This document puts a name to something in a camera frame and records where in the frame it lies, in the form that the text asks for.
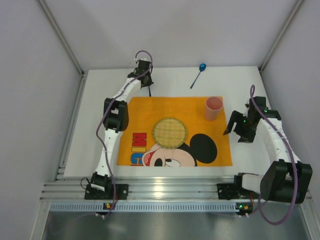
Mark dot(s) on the aluminium mounting rail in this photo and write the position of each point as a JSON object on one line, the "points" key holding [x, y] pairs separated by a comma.
{"points": [[141, 189]]}

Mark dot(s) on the blue metallic spoon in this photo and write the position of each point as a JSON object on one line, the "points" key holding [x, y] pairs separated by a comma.
{"points": [[201, 69]]}

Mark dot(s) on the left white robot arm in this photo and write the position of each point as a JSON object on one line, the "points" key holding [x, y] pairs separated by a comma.
{"points": [[115, 121]]}

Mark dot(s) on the pink plastic cup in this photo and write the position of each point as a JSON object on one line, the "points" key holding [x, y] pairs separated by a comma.
{"points": [[213, 106]]}

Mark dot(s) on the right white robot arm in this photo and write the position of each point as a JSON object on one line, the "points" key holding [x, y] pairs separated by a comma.
{"points": [[287, 177]]}

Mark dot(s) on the orange cartoon mouse placemat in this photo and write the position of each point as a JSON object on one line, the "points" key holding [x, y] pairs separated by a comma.
{"points": [[204, 146]]}

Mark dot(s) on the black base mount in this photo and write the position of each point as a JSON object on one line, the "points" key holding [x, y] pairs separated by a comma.
{"points": [[227, 191], [122, 191]]}

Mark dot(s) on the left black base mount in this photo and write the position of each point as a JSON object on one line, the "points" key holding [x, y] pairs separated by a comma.
{"points": [[122, 191]]}

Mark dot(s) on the yellow woven round plate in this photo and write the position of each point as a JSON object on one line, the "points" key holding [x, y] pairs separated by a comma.
{"points": [[169, 133]]}

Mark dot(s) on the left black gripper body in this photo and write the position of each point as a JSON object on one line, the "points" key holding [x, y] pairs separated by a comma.
{"points": [[146, 81]]}

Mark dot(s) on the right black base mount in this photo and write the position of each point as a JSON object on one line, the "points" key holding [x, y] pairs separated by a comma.
{"points": [[227, 191]]}

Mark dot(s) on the grey slotted cable duct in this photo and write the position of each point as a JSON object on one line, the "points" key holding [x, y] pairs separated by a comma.
{"points": [[153, 207]]}

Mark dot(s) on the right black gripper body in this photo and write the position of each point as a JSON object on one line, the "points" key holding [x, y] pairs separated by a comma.
{"points": [[239, 124]]}

